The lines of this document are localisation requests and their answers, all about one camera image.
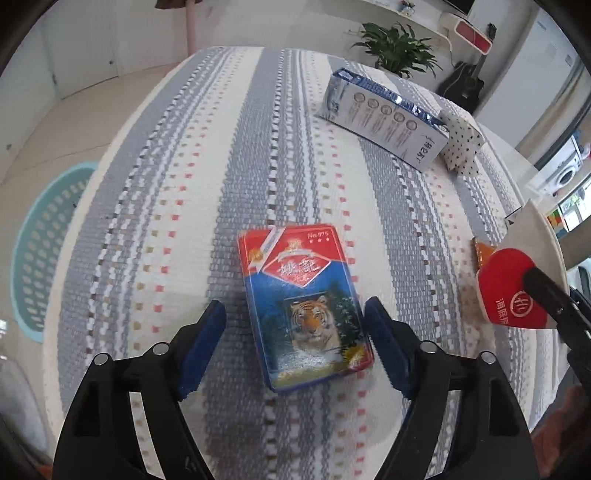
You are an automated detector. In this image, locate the red white paper container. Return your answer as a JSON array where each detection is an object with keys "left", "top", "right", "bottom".
[{"left": 476, "top": 201, "right": 568, "bottom": 329}]

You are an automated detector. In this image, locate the red blue tiger card box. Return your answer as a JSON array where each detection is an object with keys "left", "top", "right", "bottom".
[{"left": 238, "top": 224, "right": 374, "bottom": 393}]

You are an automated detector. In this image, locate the striped woven table cloth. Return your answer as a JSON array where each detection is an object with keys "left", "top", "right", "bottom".
[{"left": 43, "top": 47, "right": 565, "bottom": 479}]

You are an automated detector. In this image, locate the red white wall cabinet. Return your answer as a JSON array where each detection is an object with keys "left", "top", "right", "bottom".
[{"left": 439, "top": 13, "right": 493, "bottom": 55}]

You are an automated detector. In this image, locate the blue white milk carton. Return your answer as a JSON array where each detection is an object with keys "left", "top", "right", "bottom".
[{"left": 320, "top": 68, "right": 450, "bottom": 172}]

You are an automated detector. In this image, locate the white refrigerator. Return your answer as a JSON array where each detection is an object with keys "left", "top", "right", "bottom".
[{"left": 476, "top": 10, "right": 579, "bottom": 147}]

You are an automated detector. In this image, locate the orange snack wrapper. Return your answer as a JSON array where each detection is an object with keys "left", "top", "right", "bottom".
[{"left": 472, "top": 238, "right": 496, "bottom": 268}]

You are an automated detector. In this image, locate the green potted plant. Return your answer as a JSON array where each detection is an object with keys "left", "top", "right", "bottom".
[{"left": 352, "top": 22, "right": 443, "bottom": 79}]

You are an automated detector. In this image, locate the black guitar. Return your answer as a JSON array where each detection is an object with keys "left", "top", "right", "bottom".
[{"left": 436, "top": 55, "right": 487, "bottom": 114}]

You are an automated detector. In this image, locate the pink coat rack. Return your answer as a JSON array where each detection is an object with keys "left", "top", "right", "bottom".
[{"left": 155, "top": 0, "right": 201, "bottom": 56}]

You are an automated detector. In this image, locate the light blue laundry basket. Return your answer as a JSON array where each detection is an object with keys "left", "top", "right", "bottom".
[{"left": 10, "top": 162, "right": 97, "bottom": 343}]

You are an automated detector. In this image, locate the white polka dot paper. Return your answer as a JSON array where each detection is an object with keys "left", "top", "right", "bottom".
[{"left": 440, "top": 111, "right": 484, "bottom": 177}]

